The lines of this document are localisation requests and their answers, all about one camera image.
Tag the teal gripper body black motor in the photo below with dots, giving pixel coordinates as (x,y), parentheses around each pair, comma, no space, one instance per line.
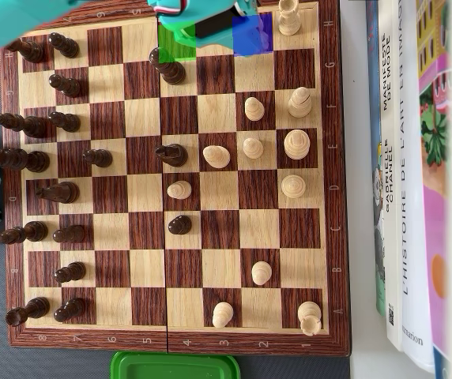
(215,27)

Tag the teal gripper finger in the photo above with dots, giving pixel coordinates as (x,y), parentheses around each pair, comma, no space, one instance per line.
(245,7)
(246,35)

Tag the wooden folding chess board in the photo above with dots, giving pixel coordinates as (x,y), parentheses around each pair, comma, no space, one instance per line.
(145,193)

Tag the light wooden rook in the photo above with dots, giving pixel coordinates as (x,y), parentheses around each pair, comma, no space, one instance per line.
(309,316)
(289,21)

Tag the light wooden bishop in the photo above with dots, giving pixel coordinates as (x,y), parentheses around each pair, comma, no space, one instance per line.
(300,102)

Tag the dark wooden knight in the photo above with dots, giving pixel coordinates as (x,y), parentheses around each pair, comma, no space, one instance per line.
(174,154)
(62,192)

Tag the dark wooden pawn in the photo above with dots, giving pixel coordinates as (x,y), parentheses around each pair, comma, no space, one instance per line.
(180,226)
(68,86)
(99,157)
(66,46)
(71,234)
(72,272)
(71,309)
(67,121)

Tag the green spine book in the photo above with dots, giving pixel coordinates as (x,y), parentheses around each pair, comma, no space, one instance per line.
(374,118)

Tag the dark wooden rook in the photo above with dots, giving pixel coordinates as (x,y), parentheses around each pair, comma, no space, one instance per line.
(32,310)
(32,51)

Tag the dark wooden bishop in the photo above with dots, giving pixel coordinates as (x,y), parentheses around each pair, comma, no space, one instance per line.
(28,232)
(28,125)

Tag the dark wooden king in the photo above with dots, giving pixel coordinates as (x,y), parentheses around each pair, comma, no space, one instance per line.
(24,160)

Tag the white art history book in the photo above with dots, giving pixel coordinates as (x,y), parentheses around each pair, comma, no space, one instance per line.
(411,237)

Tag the colourful pink book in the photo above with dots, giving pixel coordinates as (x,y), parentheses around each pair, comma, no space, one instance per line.
(433,221)

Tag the green plastic container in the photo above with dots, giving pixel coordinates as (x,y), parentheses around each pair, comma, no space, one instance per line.
(170,367)

